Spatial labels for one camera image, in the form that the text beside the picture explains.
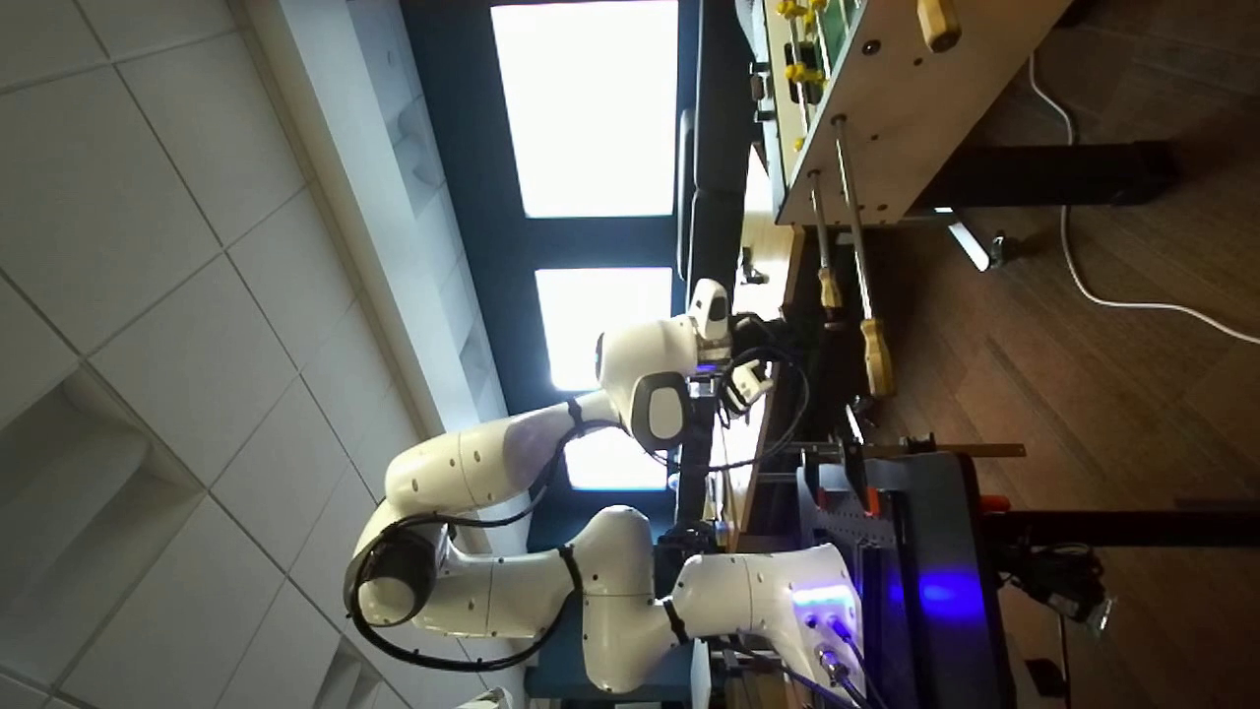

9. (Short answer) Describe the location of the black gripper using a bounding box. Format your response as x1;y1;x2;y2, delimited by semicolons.
729;317;809;387

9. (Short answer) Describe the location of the wooden foosball rod handle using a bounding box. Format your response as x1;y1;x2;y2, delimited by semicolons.
831;113;903;401
915;0;965;54
802;171;845;317

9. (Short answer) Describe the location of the bright window pane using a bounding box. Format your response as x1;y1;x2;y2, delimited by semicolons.
487;0;681;221
559;426;676;496
533;263;676;394

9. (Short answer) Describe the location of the gray metal clamp bar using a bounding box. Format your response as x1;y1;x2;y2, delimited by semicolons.
849;442;1030;461

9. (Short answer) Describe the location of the beige foosball table body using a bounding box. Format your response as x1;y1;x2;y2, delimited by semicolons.
759;0;1099;229

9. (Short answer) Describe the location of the black foosball table leg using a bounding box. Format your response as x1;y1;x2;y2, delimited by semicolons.
916;137;1183;211

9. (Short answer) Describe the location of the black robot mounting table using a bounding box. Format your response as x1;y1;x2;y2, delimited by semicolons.
785;442;1021;709

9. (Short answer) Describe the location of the black screw clamp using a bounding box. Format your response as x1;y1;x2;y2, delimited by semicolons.
1011;548;1120;639

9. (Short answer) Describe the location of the black robot table leg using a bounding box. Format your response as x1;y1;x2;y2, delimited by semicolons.
975;503;1260;556

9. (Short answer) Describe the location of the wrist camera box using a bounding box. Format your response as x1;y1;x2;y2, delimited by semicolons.
717;356;778;411

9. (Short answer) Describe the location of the silver metal bracket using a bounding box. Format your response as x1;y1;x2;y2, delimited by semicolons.
941;213;1011;276

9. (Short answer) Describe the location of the white power cable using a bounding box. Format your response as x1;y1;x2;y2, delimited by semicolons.
1021;52;1260;351

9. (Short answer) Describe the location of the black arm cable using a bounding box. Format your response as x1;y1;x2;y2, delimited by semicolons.
343;321;819;678

